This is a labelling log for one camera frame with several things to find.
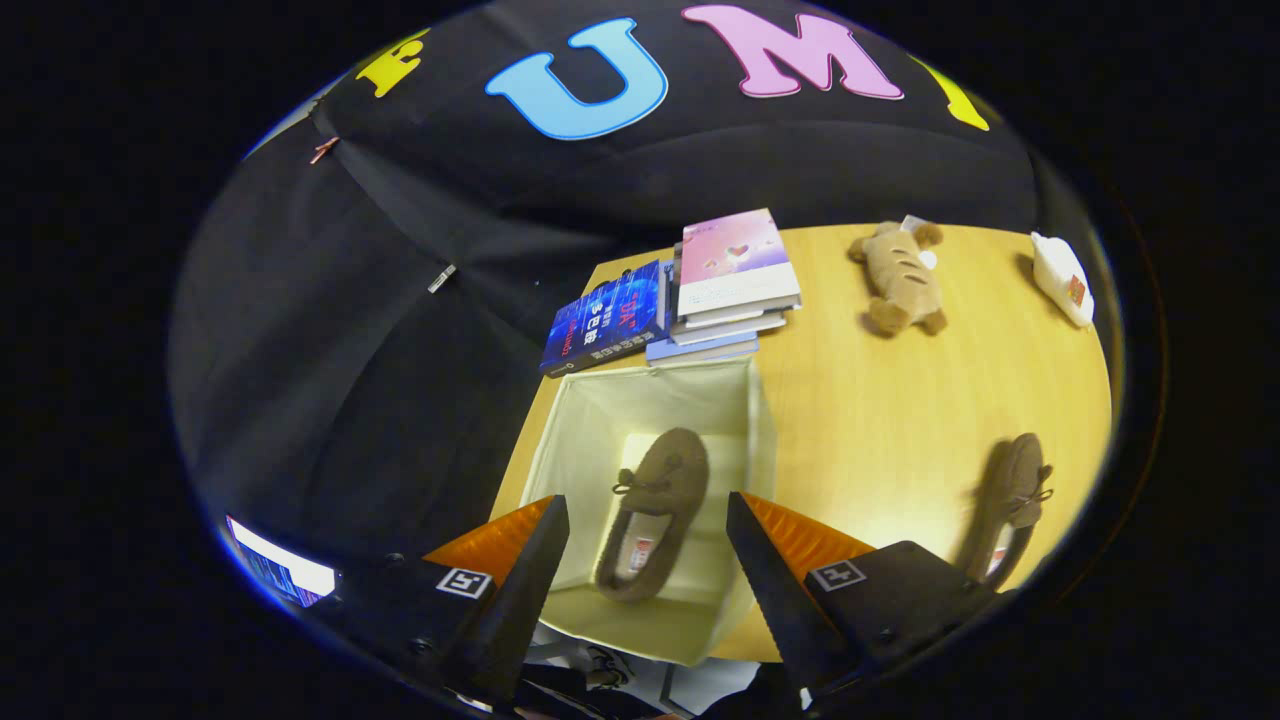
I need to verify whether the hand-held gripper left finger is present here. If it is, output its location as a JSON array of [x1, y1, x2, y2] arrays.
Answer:
[[330, 494, 571, 706]]

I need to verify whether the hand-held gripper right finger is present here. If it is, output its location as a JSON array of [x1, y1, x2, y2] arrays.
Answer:
[[725, 490, 1001, 701]]

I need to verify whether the brown slipper shoe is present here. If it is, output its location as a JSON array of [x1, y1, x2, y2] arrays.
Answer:
[[593, 427, 711, 604], [955, 432, 1054, 589]]

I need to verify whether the grey-green fabric storage box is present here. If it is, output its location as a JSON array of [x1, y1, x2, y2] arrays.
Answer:
[[520, 357, 779, 668]]

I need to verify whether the lit monitor screen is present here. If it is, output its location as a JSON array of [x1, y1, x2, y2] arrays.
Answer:
[[225, 515, 338, 609]]

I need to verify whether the grey-blue book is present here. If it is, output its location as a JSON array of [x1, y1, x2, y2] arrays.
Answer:
[[645, 333, 760, 365]]

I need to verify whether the white book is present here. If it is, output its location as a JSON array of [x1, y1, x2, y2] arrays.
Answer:
[[670, 315, 789, 347], [683, 300, 801, 331]]

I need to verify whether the blue book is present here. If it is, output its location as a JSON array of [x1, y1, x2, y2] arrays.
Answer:
[[540, 260, 669, 378]]

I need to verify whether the pink book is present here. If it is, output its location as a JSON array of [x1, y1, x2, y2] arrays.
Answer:
[[677, 208, 803, 319]]

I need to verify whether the brown bread plush toy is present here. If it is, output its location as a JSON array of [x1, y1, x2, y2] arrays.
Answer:
[[848, 220, 949, 338]]

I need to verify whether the white plush toy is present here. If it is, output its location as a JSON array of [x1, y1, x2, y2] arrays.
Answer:
[[1030, 231, 1096, 329]]

